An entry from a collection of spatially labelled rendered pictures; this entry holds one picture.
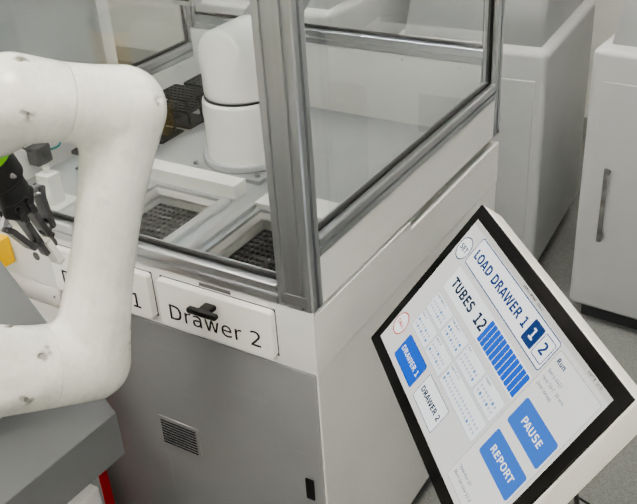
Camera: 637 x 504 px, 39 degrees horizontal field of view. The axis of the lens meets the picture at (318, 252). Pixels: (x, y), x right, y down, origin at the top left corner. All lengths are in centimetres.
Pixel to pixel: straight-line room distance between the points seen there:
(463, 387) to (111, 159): 61
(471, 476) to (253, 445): 85
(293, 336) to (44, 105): 76
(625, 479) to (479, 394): 149
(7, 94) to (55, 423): 64
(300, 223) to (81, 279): 43
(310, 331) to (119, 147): 61
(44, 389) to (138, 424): 92
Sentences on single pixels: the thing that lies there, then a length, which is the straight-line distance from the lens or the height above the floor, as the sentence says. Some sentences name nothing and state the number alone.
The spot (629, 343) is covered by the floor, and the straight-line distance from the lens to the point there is 329.
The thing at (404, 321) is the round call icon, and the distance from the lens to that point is 153.
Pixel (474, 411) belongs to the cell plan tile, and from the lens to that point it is 131.
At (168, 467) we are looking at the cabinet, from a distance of 231.
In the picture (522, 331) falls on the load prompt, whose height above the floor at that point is 115.
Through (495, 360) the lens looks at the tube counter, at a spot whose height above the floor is 110.
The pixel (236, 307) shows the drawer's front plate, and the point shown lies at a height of 92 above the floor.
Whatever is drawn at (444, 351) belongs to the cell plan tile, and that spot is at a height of 105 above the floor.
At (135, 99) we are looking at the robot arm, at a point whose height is 147.
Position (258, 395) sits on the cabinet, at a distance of 192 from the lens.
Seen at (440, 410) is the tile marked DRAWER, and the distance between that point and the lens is 137.
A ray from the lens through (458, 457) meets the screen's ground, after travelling 130.
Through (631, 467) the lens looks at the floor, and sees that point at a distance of 281.
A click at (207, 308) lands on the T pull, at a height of 91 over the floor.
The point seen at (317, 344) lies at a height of 87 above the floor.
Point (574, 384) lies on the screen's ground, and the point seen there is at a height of 116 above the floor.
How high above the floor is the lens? 190
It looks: 31 degrees down
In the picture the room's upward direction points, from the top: 4 degrees counter-clockwise
